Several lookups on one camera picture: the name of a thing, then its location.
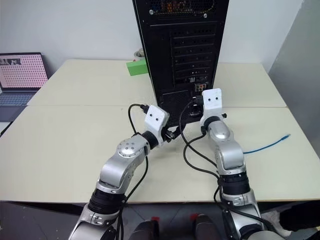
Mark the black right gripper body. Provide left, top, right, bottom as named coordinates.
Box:
left=187, top=95, right=204, bottom=118

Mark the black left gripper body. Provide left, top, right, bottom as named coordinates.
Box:
left=161, top=126, right=176, bottom=144

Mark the black computer tower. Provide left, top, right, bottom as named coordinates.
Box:
left=131, top=0, right=230, bottom=127

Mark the green box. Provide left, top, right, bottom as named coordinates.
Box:
left=125, top=59, right=148, bottom=77

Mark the white cup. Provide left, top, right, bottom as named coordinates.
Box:
left=132, top=48, right=146, bottom=62

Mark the dark rounded shape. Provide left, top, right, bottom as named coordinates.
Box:
left=131, top=219, right=161, bottom=240

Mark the white crumpled cloth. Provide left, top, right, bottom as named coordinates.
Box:
left=259, top=209, right=293, bottom=236

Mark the black bag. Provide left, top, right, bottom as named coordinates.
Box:
left=279, top=199, right=320, bottom=232

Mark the open laptop with pink screen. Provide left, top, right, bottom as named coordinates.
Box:
left=0, top=52, right=49, bottom=123

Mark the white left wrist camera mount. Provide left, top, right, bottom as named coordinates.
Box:
left=144, top=104, right=170, bottom=147

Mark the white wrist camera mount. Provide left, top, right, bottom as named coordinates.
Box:
left=144, top=104, right=170, bottom=147
left=199, top=87, right=228, bottom=131

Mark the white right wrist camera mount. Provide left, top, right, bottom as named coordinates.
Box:
left=199, top=87, right=228, bottom=131

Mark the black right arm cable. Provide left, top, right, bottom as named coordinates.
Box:
left=179, top=95, right=272, bottom=237

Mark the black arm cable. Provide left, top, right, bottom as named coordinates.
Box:
left=113, top=102, right=152, bottom=240
left=179, top=95, right=272, bottom=237

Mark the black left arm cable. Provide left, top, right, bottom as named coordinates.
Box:
left=113, top=102, right=152, bottom=240

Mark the blue ethernet cable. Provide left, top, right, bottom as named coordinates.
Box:
left=243, top=133, right=292, bottom=154

